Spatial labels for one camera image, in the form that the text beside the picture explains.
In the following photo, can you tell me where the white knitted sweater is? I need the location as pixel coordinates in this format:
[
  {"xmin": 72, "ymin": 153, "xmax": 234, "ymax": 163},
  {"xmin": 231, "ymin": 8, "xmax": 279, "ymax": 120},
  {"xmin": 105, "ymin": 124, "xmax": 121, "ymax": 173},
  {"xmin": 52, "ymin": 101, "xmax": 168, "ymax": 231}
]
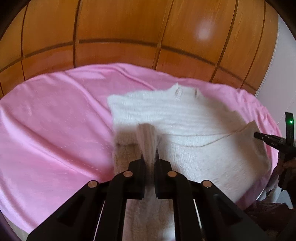
[{"xmin": 107, "ymin": 84, "xmax": 271, "ymax": 240}]

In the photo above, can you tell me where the pink bed sheet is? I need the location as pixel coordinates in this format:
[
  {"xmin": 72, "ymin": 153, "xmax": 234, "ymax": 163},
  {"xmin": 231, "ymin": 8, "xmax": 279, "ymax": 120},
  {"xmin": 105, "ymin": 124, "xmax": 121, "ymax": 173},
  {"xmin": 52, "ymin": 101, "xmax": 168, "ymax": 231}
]
[{"xmin": 1, "ymin": 63, "xmax": 280, "ymax": 232}]

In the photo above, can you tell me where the wooden wardrobe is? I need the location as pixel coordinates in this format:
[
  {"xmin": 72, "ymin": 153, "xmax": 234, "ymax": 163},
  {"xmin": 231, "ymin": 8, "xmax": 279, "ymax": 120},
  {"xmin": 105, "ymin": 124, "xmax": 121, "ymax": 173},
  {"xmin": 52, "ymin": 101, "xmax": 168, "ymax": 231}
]
[{"xmin": 1, "ymin": 1, "xmax": 278, "ymax": 95}]

